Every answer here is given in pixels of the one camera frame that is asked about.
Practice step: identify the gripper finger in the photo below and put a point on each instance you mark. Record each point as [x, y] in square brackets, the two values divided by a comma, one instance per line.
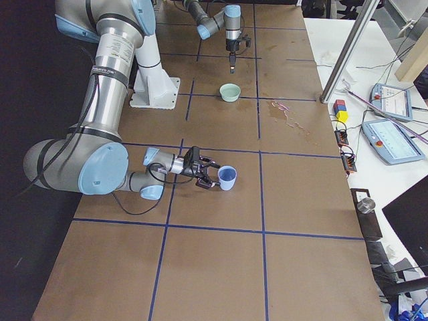
[232, 62]
[207, 183]
[208, 162]

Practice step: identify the near teach pendant tablet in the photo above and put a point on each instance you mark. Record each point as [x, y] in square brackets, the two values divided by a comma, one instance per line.
[391, 142]

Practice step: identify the blue plastic cup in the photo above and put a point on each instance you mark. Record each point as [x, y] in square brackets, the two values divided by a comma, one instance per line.
[227, 176]

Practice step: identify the teach pendant tablet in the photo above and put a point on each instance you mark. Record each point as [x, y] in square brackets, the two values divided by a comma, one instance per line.
[391, 142]
[392, 100]

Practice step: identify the red blue yellow blocks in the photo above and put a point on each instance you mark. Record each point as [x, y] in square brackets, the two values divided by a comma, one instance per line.
[340, 110]

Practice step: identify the aluminium frame post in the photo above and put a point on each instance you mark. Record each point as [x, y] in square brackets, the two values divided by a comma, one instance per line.
[355, 34]

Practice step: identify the orange black circuit board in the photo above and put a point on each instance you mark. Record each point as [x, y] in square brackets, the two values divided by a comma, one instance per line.
[341, 137]

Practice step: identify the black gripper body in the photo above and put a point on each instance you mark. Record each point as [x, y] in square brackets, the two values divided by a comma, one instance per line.
[231, 45]
[190, 170]

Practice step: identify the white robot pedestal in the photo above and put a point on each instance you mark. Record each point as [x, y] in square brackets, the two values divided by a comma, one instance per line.
[153, 87]

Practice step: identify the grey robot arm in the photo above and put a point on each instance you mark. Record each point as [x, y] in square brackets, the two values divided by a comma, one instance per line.
[92, 159]
[228, 18]

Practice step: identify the far teach pendant tablet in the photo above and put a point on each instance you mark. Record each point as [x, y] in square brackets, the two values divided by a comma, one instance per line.
[392, 100]

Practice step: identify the green ceramic bowl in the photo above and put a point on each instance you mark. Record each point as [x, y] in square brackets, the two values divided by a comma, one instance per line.
[230, 92]

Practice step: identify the small metal cup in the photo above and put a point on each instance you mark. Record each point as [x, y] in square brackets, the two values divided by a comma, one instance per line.
[366, 205]

